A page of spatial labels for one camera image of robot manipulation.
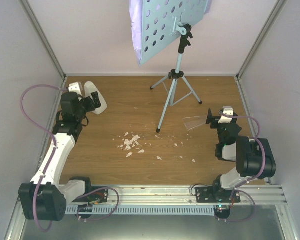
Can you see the grey slotted cable duct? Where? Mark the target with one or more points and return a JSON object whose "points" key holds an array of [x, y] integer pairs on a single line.
{"points": [[191, 210]]}

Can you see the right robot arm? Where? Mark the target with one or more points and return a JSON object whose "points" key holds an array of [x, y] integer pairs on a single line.
{"points": [[253, 157]]}

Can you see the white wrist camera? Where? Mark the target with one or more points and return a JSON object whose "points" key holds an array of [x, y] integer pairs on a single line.
{"points": [[76, 87], [226, 115]]}

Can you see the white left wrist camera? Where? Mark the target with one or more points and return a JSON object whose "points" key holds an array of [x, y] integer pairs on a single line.
{"points": [[76, 87]]}

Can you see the white debris flakes pile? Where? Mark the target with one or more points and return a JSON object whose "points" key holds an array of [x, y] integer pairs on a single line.
{"points": [[171, 144]]}

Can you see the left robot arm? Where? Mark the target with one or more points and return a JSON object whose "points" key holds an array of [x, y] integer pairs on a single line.
{"points": [[43, 198]]}

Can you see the clear metronome front cover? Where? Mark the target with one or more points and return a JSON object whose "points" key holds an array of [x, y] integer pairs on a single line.
{"points": [[194, 122]]}

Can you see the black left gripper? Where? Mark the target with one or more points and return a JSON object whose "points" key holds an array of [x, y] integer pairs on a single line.
{"points": [[92, 106]]}

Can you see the white metronome body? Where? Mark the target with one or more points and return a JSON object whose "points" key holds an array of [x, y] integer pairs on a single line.
{"points": [[90, 87]]}

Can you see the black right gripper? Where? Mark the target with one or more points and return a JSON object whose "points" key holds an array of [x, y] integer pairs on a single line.
{"points": [[213, 119]]}

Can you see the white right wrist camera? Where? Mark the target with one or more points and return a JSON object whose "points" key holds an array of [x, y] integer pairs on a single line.
{"points": [[226, 115]]}

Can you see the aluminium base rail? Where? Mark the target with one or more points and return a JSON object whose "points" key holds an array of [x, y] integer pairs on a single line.
{"points": [[180, 195]]}

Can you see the light blue music stand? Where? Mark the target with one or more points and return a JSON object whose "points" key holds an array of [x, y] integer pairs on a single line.
{"points": [[162, 23]]}

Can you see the lilac sheet music paper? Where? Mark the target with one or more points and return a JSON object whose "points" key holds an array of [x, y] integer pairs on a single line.
{"points": [[136, 17]]}

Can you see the left aluminium frame post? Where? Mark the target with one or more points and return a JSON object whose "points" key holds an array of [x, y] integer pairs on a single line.
{"points": [[42, 36]]}

